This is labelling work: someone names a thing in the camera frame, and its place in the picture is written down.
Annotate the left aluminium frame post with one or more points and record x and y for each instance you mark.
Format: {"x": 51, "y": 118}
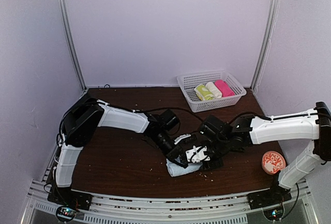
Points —
{"x": 70, "y": 44}

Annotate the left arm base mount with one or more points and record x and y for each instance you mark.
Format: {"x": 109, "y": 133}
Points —
{"x": 67, "y": 197}

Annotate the red patterned bowl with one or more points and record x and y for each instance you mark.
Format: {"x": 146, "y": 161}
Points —
{"x": 272, "y": 162}

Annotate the rolled pink towel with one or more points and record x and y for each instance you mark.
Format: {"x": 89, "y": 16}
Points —
{"x": 224, "y": 88}

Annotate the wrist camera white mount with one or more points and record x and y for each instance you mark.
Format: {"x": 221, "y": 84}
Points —
{"x": 197, "y": 154}
{"x": 183, "y": 138}

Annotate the rolled white towel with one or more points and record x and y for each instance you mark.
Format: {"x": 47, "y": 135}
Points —
{"x": 214, "y": 90}

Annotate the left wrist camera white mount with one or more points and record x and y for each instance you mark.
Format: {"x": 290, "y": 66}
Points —
{"x": 183, "y": 138}

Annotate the light blue towel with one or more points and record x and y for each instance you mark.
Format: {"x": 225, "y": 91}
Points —
{"x": 175, "y": 170}

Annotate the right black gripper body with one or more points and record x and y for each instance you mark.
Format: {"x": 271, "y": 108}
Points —
{"x": 218, "y": 164}

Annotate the aluminium frame post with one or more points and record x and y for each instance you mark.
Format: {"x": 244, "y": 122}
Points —
{"x": 270, "y": 22}
{"x": 70, "y": 44}

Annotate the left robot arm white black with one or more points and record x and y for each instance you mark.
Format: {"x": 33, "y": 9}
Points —
{"x": 86, "y": 119}

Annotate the green patterned towel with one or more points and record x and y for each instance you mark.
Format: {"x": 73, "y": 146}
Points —
{"x": 203, "y": 93}

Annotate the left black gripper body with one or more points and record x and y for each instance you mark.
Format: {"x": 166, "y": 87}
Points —
{"x": 169, "y": 153}

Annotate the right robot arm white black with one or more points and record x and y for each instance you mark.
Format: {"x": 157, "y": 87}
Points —
{"x": 249, "y": 129}

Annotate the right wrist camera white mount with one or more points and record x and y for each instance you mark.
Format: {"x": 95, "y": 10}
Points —
{"x": 197, "y": 154}

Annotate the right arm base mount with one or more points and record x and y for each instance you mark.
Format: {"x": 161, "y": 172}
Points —
{"x": 274, "y": 195}

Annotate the right aluminium frame post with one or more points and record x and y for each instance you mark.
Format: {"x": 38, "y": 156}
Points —
{"x": 270, "y": 22}

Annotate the white plastic basket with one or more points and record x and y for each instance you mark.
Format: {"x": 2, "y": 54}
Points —
{"x": 188, "y": 82}

